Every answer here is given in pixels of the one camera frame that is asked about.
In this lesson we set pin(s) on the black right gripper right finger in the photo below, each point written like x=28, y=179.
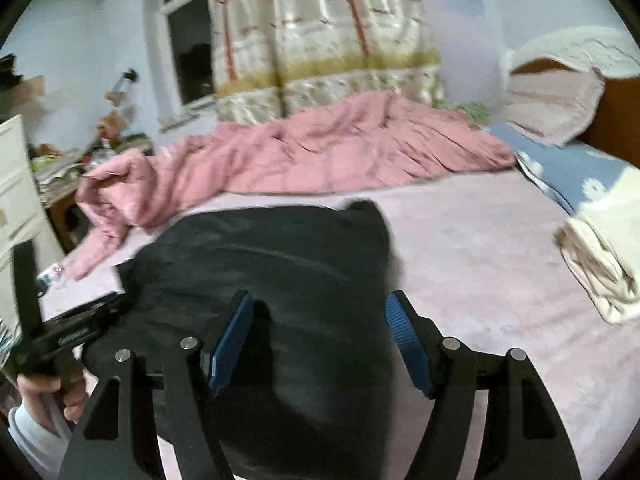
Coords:
x=497, y=403

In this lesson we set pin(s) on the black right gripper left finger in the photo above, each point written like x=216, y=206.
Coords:
x=117, y=437

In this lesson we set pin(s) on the large black jacket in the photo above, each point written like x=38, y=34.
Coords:
x=309, y=397

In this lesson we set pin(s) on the white sleeve forearm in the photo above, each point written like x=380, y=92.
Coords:
x=39, y=441

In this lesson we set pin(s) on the person's left hand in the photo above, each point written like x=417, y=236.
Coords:
x=52, y=401

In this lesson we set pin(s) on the white drawer cabinet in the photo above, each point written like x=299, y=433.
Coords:
x=22, y=214

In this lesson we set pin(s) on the cluttered wooden desk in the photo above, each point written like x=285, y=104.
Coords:
x=57, y=174

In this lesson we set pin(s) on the pink bed sheet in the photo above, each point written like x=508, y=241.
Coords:
x=476, y=254

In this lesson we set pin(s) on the folded cream blanket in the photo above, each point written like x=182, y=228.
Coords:
x=600, y=245

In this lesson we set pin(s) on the blue floral pillow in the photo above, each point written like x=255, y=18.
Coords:
x=571, y=175

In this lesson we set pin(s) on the pink quilted blanket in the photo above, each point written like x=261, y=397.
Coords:
x=376, y=139

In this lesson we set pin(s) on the beige pillow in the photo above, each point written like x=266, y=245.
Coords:
x=552, y=107

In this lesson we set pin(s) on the patterned beige curtain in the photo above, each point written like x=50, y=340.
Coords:
x=272, y=58

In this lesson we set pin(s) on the dark window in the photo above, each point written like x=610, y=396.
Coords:
x=190, y=33

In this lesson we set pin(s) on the wooden headboard with white cover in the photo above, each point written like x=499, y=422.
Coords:
x=615, y=129

